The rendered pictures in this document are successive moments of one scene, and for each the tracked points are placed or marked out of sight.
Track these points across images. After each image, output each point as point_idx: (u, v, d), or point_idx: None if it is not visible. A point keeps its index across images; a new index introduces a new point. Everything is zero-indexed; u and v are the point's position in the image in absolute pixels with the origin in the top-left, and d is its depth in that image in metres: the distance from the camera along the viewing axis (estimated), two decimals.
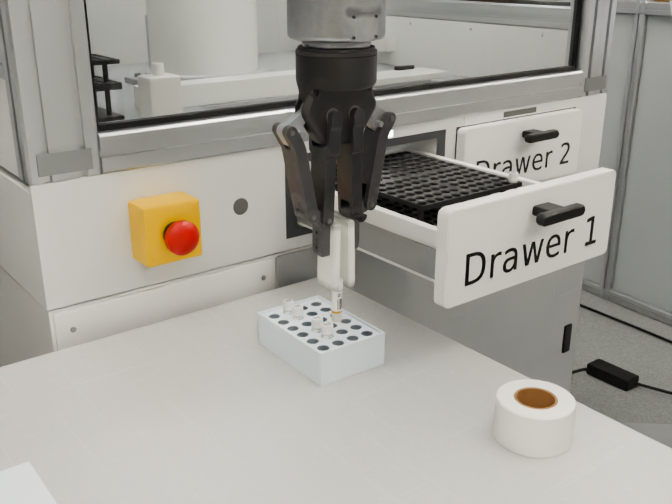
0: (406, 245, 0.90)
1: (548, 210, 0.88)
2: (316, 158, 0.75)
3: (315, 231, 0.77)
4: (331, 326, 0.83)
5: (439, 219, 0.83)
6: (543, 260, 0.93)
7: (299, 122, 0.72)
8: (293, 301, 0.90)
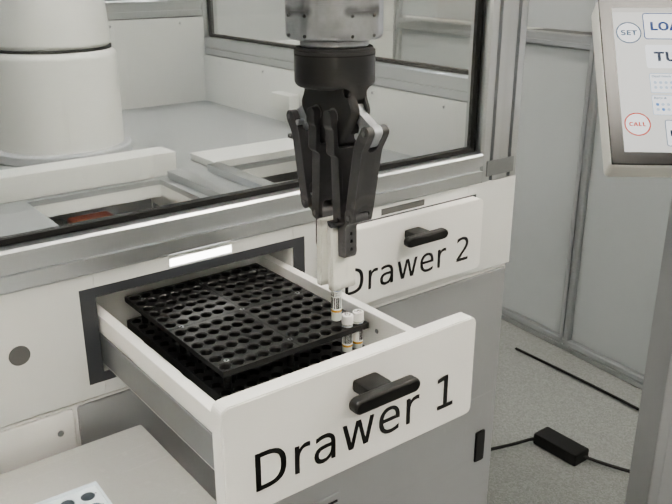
0: (195, 427, 0.71)
1: (368, 390, 0.69)
2: (325, 151, 0.78)
3: None
4: None
5: (212, 416, 0.64)
6: (376, 438, 0.75)
7: (303, 110, 0.78)
8: None
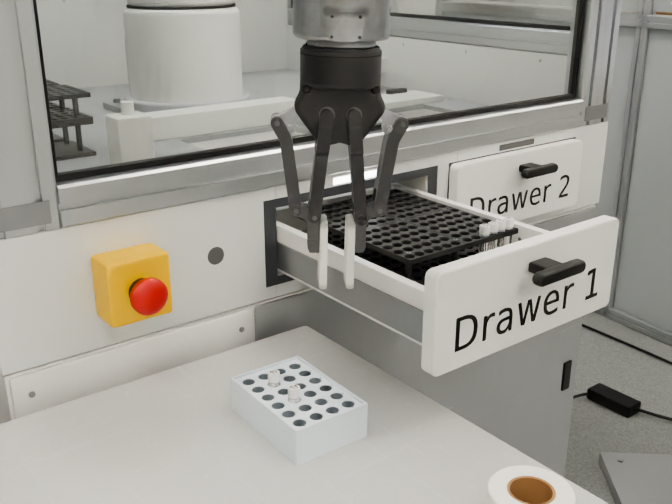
0: (392, 304, 0.83)
1: (545, 268, 0.81)
2: (314, 154, 0.76)
3: (307, 226, 0.79)
4: (482, 227, 0.93)
5: (426, 282, 0.76)
6: (540, 318, 0.87)
7: (291, 115, 0.74)
8: (495, 225, 0.93)
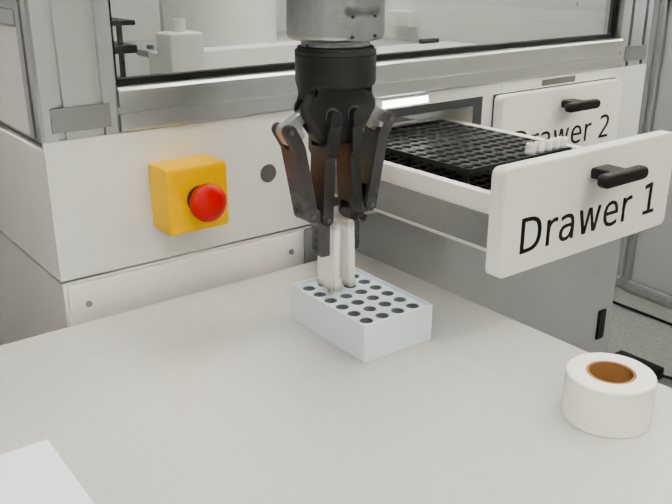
0: (452, 211, 0.83)
1: (609, 172, 0.80)
2: (316, 158, 0.75)
3: (315, 231, 0.77)
4: (537, 143, 0.92)
5: (493, 179, 0.75)
6: (600, 229, 0.86)
7: (298, 122, 0.72)
8: (550, 142, 0.93)
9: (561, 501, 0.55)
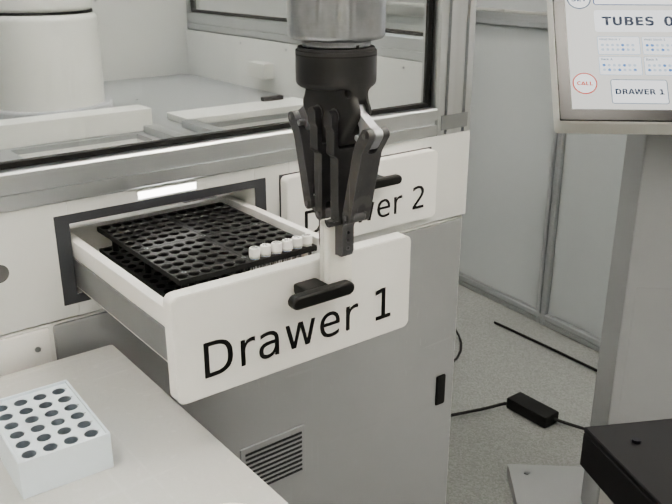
0: (153, 327, 0.80)
1: (306, 290, 0.77)
2: (345, 160, 0.75)
3: (346, 232, 0.77)
4: (273, 244, 0.89)
5: (164, 306, 0.72)
6: (317, 340, 0.83)
7: (370, 123, 0.72)
8: (288, 242, 0.90)
9: None
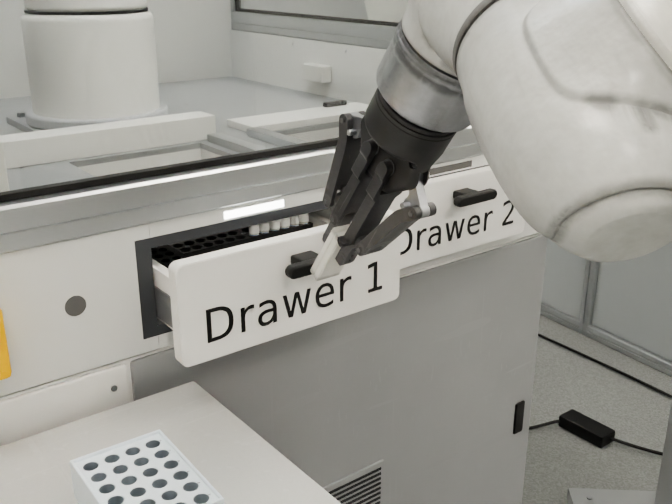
0: (159, 296, 0.85)
1: (302, 261, 0.82)
2: (381, 202, 0.72)
3: (353, 250, 0.77)
4: (271, 221, 0.94)
5: (169, 274, 0.77)
6: (313, 310, 0.88)
7: (421, 193, 0.68)
8: (285, 220, 0.95)
9: None
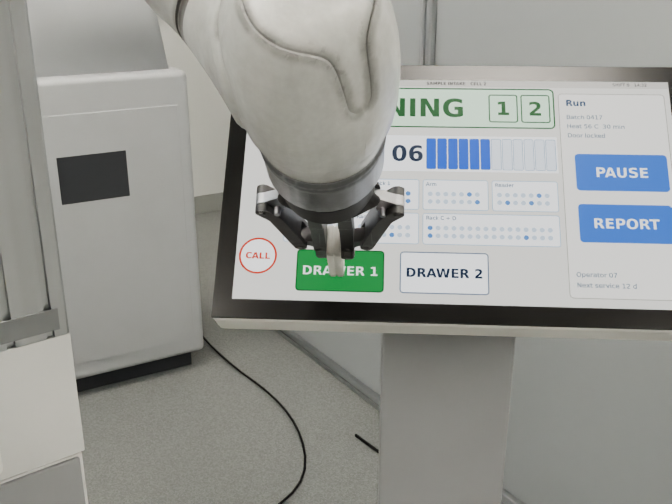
0: None
1: None
2: (352, 218, 0.70)
3: (354, 245, 0.77)
4: None
5: None
6: None
7: (382, 193, 0.67)
8: None
9: None
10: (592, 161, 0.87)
